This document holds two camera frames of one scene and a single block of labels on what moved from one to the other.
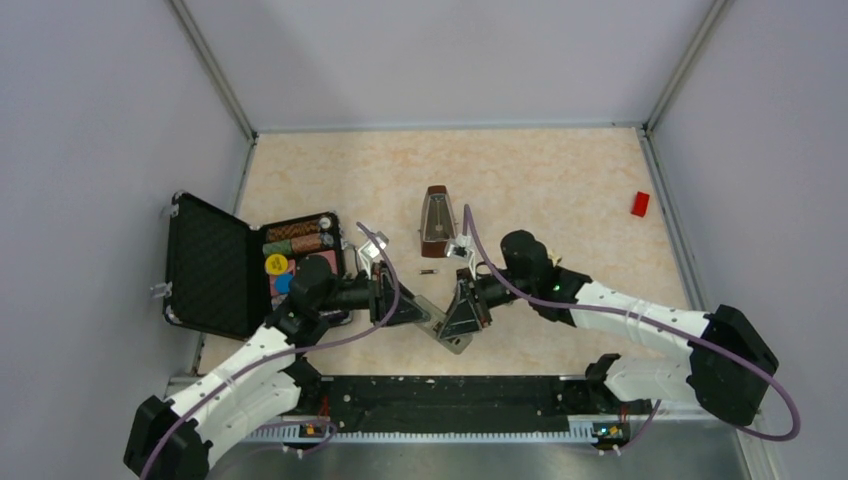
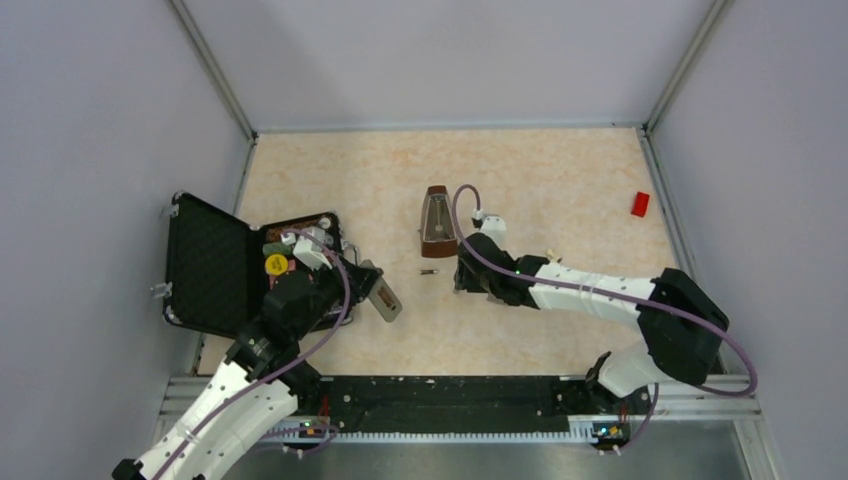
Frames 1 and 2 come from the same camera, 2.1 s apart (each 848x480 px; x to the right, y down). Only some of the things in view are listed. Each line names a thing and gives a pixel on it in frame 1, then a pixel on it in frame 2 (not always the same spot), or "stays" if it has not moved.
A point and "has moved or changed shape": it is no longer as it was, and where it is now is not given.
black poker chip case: [224, 276] stays
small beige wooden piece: [552, 255] stays
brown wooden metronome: [438, 224] stays
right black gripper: [467, 312] to [465, 281]
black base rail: [321, 407] stays
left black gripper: [383, 291] to [360, 280]
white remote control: [435, 323] has moved or changed shape
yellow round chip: [276, 264] stays
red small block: [640, 204] stays
